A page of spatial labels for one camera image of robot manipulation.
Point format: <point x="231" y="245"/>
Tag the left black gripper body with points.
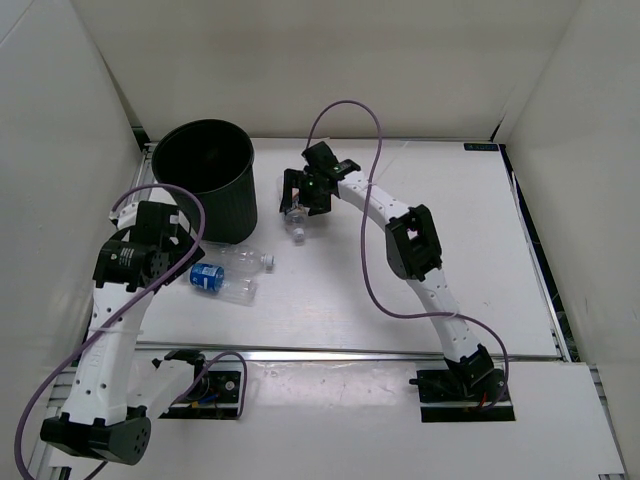
<point x="184" y="245"/>

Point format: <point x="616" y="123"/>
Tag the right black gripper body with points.
<point x="311" y="184"/>

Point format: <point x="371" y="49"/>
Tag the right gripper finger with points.
<point x="291" y="182"/>
<point x="320" y="205"/>

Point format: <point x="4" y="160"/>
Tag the white label clear bottle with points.
<point x="295" y="219"/>

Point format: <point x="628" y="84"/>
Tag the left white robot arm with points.
<point x="104" y="418"/>

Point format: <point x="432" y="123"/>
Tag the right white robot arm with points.
<point x="413" y="253"/>

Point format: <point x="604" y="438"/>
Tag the black plastic bin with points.
<point x="213" y="159"/>

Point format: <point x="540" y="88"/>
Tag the clear unlabelled plastic bottle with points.
<point x="240" y="258"/>

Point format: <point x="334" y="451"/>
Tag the blue label clear bottle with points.
<point x="222" y="283"/>

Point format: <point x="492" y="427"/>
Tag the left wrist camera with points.
<point x="124" y="217"/>

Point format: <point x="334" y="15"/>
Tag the aluminium frame rail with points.
<point x="265" y="354"/>

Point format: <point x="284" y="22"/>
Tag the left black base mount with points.
<point x="207" y="392"/>

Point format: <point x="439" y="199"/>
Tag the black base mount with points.
<point x="443" y="399"/>
<point x="207" y="392"/>

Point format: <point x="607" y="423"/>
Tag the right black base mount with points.
<point x="443" y="399"/>

